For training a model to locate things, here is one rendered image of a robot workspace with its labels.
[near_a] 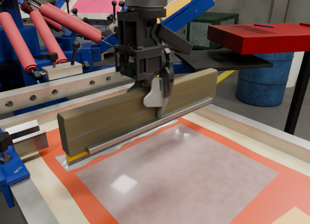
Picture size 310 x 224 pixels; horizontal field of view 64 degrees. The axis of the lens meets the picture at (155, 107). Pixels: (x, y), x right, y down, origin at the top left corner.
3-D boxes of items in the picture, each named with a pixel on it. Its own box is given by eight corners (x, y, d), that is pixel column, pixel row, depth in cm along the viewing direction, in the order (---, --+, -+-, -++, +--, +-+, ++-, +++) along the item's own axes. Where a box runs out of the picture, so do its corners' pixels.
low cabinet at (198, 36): (235, 42, 679) (239, 13, 647) (210, 54, 552) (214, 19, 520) (176, 35, 775) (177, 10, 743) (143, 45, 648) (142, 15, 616)
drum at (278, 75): (289, 97, 334) (307, 27, 295) (271, 112, 295) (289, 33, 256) (247, 86, 372) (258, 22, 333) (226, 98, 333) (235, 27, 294)
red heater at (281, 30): (285, 38, 180) (289, 20, 175) (340, 52, 139) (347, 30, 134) (206, 41, 169) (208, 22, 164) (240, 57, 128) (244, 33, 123)
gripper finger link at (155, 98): (140, 124, 50) (134, 79, 47) (162, 115, 53) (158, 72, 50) (150, 128, 48) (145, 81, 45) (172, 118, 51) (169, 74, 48)
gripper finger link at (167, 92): (153, 95, 51) (149, 52, 48) (159, 93, 52) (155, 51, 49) (169, 99, 48) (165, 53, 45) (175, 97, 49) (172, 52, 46)
